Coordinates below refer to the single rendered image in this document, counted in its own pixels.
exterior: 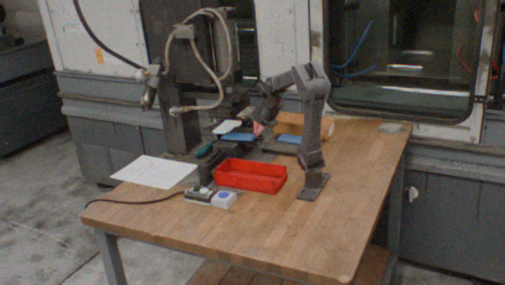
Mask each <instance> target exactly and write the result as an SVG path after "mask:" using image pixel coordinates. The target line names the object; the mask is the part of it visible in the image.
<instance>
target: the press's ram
mask: <svg viewBox="0 0 505 285"><path fill-rule="evenodd" d="M224 87H225V88H223V92H224V96H223V100H222V102H221V103H220V104H219V105H218V106H216V107H214V108H212V109H209V110H208V116H209V118H214V123H217V122H218V119H223V120H232V119H234V117H235V116H236V115H238V114H239V113H240V112H242V111H243V110H244V109H246V108H247V107H248V106H250V105H251V99H250V97H248V90H241V89H234V87H230V86H224ZM183 92H184V97H186V98H195V99H206V100H216V101H218V99H219V97H220V92H219V89H218V88H216V87H192V88H190V89H189V90H185V91H183Z"/></svg>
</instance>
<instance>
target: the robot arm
mask: <svg viewBox="0 0 505 285"><path fill-rule="evenodd" d="M314 72H315V74H314ZM315 76H316V78H315V79H313V78H314V77H315ZM295 85H296V86H297V90H298V97H299V98H300V99H301V100H302V103H303V108H304V120H303V134H302V138H301V141H300V146H299V147H298V155H297V160H298V166H300V169H301V170H303V171H305V181H304V185H303V186H302V188H301V189H300V190H299V192H298V194H297V199H299V200H305V201H309V202H315V201H316V200H317V198H318V195H319V193H320V192H321V191H322V189H323V187H324V186H325V184H326V183H327V181H328V180H329V178H330V177H331V173H325V172H322V168H324V167H325V166H326V163H325V160H324V157H323V149H322V148H321V142H320V129H321V117H322V112H323V107H324V105H325V100H327V95H329V94H330V92H331V84H330V82H329V80H328V78H327V76H326V74H325V72H324V71H323V70H322V69H321V67H320V65H319V64H318V61H317V60H314V61H310V62H308V64H305V65H301V64H298V65H295V66H292V67H291V70H287V71H284V72H282V73H280V74H277V75H275V76H271V77H269V76H267V77H263V78H259V82H258V83H257V85H256V90H258V91H259V93H260V94H261V95H262V96H263V98H265V99H266V100H265V101H264V102H263V104H262V107H261V109H259V108H257V109H256V110H254V111H252V112H251V117H250V118H251V119H252V120H253V121H254V133H256V135H255V137H256V136H257V135H258V134H259V132H261V131H262V130H263V129H265V128H266V127H267V126H269V127H270V128H273V127H274V126H275V125H277V122H278V121H277V119H276V117H277V113H278V112H279V111H280V110H281V109H282V107H283V105H284V102H282V101H281V100H282V98H283V97H282V95H281V94H280V93H284V92H287V89H289V88H290V87H292V86H295Z"/></svg>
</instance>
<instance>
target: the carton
mask: <svg viewBox="0 0 505 285"><path fill-rule="evenodd" d="M276 119H277V121H278V122H277V125H275V126H274V127H273V135H275V134H276V133H286V134H295V135H302V134H303V120H304V114H299V113H290V112H281V113H280V114H279V115H278V116H277V118H276ZM334 130H335V123H334V117H333V116H327V115H322V117H321V129H320V141H324V142H325V141H326V140H327V138H328V137H329V136H330V134H331V133H332V132H333V131H334Z"/></svg>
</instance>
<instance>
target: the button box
mask: <svg viewBox="0 0 505 285"><path fill-rule="evenodd" d="M195 187H199V188H200V189H202V188H205V187H200V186H194V185H193V186H192V187H191V188H190V189H186V191H180V192H177V193H175V194H171V195H169V196H167V197H165V198H158V199H154V200H150V201H140V202H132V201H120V200H113V199H107V198H98V199H93V200H92V201H90V202H88V203H87V204H86V206H85V209H87V207H88V206H89V205H90V204H91V203H93V202H97V201H98V200H100V201H109V202H115V203H122V204H149V203H153V202H158V201H162V200H165V199H168V198H172V197H173V196H175V195H177V194H184V198H185V200H186V201H189V202H193V203H198V204H202V205H207V206H210V205H211V204H212V201H211V198H212V197H213V196H214V195H215V194H216V193H217V189H213V188H207V189H208V192H207V193H206V194H201V193H200V191H199V192H193V188H195Z"/></svg>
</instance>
